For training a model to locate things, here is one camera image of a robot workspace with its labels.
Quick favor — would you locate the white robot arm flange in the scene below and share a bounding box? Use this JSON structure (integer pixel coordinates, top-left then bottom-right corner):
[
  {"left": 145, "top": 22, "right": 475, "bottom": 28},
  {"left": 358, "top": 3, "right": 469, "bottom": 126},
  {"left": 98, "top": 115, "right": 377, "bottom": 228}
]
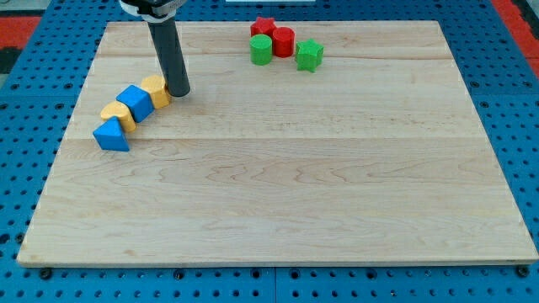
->
[{"left": 119, "top": 0, "right": 187, "bottom": 23}]

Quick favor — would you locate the wooden board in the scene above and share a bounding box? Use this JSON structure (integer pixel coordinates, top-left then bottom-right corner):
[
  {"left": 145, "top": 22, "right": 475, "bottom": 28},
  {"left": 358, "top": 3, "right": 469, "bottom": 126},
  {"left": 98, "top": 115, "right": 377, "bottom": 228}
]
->
[{"left": 18, "top": 21, "right": 538, "bottom": 268}]

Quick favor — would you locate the blue triangle block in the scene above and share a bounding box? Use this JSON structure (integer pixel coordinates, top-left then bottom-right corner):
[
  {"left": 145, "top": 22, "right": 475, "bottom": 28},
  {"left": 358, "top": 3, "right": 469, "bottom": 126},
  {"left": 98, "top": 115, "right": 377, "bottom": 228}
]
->
[{"left": 93, "top": 116, "right": 130, "bottom": 152}]

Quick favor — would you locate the green star block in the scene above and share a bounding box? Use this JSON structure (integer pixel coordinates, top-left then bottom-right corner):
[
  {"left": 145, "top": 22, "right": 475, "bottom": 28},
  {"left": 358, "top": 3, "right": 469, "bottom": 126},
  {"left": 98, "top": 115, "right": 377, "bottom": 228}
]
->
[{"left": 296, "top": 39, "right": 324, "bottom": 72}]

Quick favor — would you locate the green cylinder block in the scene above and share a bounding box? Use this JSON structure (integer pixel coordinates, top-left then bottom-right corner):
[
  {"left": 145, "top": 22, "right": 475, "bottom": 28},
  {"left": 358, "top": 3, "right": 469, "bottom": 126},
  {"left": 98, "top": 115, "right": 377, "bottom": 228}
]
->
[{"left": 249, "top": 34, "right": 273, "bottom": 66}]

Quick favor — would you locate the red cylinder block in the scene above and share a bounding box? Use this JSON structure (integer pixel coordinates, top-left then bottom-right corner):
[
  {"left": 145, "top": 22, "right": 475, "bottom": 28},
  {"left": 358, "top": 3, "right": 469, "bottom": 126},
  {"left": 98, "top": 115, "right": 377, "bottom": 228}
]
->
[{"left": 272, "top": 27, "right": 296, "bottom": 58}]

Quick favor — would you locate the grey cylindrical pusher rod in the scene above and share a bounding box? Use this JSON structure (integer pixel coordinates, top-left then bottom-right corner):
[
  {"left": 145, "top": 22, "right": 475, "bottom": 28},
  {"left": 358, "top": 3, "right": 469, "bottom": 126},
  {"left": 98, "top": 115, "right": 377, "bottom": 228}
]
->
[{"left": 148, "top": 18, "right": 190, "bottom": 97}]

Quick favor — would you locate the red star block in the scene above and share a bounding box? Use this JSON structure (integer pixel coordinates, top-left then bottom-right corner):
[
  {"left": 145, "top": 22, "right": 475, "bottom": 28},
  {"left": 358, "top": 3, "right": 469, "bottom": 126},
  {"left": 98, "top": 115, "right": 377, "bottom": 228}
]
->
[{"left": 250, "top": 17, "right": 276, "bottom": 36}]

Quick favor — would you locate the yellow hexagon block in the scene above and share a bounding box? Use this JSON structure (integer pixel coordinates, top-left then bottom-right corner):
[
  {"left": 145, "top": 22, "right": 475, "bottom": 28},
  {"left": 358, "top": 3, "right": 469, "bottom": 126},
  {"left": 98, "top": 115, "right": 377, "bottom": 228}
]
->
[{"left": 141, "top": 75, "right": 171, "bottom": 109}]

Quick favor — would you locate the blue cube block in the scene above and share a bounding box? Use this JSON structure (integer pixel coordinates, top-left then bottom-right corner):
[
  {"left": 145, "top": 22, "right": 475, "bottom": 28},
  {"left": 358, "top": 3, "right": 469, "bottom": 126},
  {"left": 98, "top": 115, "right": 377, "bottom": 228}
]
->
[{"left": 116, "top": 85, "right": 154, "bottom": 123}]

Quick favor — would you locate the yellow half-round block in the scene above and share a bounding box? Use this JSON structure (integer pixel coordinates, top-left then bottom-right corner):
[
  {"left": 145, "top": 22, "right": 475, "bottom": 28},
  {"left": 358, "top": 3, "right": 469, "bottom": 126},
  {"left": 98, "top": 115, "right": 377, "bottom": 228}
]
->
[{"left": 100, "top": 101, "right": 136, "bottom": 132}]

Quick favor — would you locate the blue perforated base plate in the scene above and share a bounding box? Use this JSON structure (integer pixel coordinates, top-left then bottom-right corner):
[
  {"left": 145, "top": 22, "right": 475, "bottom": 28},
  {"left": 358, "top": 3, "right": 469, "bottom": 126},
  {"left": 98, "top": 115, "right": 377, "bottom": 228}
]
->
[{"left": 1, "top": 0, "right": 538, "bottom": 302}]

